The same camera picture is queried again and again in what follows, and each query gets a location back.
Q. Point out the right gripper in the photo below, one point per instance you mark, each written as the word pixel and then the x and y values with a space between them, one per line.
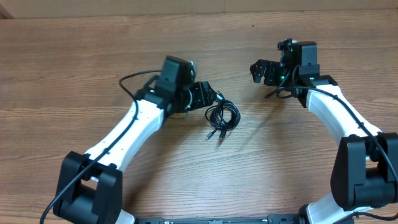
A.
pixel 269 69

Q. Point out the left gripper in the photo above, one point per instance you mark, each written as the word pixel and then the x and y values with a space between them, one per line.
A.
pixel 202 96

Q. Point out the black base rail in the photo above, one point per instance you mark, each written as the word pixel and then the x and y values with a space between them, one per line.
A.
pixel 217 221

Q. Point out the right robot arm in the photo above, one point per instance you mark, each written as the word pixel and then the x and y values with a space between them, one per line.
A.
pixel 364 175

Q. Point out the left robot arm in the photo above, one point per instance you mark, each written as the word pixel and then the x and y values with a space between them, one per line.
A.
pixel 90 185

